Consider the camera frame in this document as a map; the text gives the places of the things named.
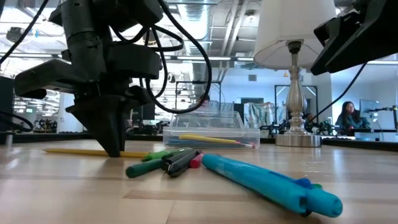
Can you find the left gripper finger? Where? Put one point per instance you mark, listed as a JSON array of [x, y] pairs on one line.
[[102, 124], [138, 98]]

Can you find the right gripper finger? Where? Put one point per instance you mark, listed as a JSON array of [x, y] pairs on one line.
[[357, 53]]

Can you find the yellow pencil pink eraser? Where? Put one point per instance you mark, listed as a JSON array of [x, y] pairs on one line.
[[77, 152]]

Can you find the clear plastic supply box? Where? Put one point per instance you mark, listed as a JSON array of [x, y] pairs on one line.
[[211, 124]]

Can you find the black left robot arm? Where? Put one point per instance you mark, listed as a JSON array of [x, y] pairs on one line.
[[84, 25]]

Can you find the black monitor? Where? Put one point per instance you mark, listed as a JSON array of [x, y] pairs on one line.
[[146, 113]]

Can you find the white column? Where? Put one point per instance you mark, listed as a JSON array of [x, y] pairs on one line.
[[66, 121]]

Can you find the bright computer monitor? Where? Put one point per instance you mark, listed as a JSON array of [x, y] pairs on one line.
[[370, 107]]

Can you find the dark green marker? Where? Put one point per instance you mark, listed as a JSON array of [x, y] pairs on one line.
[[141, 169]]

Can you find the person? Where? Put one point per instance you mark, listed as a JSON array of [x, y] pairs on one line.
[[349, 116], [201, 100]]

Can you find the white shade table lamp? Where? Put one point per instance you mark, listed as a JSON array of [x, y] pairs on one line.
[[289, 25]]

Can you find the background black robot rig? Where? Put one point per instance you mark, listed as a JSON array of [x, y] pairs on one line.
[[326, 127]]

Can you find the short red marker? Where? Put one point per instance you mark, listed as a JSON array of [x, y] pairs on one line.
[[196, 161]]

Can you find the long ceiling light bar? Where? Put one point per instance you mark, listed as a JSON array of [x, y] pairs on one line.
[[224, 58]]

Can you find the translucent plastic sheet cover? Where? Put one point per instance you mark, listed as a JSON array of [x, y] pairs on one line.
[[261, 115]]

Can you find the teal highlighter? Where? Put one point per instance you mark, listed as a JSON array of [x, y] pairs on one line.
[[248, 177]]

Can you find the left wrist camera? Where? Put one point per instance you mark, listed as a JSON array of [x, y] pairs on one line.
[[133, 62]]

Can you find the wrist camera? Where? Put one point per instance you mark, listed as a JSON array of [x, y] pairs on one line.
[[133, 62], [329, 29]]

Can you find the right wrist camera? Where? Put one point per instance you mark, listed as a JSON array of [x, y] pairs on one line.
[[329, 29]]

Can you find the black ceiling camera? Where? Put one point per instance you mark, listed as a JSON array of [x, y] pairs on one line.
[[14, 35]]

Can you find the black frame stand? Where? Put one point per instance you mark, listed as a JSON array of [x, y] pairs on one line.
[[311, 86]]

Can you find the silver metal post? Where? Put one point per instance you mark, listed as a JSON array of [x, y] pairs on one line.
[[9, 140]]

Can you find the black aluminium table frame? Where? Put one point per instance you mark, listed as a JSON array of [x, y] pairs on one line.
[[357, 144]]

